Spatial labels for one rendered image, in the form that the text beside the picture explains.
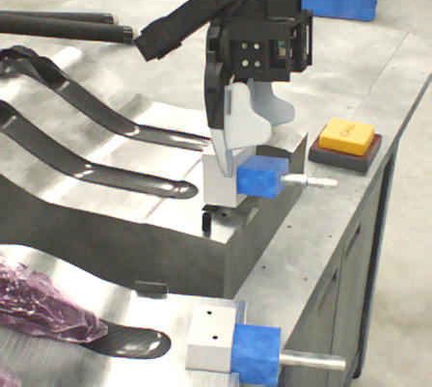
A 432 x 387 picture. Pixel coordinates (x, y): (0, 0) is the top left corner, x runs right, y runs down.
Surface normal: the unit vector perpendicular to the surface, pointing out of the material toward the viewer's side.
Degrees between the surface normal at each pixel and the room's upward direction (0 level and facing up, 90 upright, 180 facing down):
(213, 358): 90
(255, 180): 82
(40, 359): 29
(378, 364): 0
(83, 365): 22
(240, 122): 71
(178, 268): 90
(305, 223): 0
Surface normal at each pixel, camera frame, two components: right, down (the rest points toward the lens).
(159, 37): -0.36, 0.34
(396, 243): 0.04, -0.86
